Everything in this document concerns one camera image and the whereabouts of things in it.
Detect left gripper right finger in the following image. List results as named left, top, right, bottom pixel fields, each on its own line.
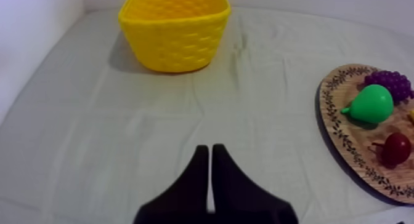
left=206, top=143, right=299, bottom=224

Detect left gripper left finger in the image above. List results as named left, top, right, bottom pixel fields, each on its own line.
left=132, top=145, right=210, bottom=224

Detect round wooden board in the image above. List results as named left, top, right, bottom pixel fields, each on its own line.
left=319, top=63, right=414, bottom=206

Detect yellow plastic basket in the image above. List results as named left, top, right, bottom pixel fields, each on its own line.
left=118, top=0, right=232, bottom=74

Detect green toy pear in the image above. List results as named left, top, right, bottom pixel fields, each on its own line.
left=341, top=84, right=395, bottom=124

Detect small red fruit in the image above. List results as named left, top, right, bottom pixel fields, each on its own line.
left=371, top=132, right=413, bottom=166

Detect purple toy grapes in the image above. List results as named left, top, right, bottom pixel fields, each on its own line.
left=364, top=70, right=414, bottom=103

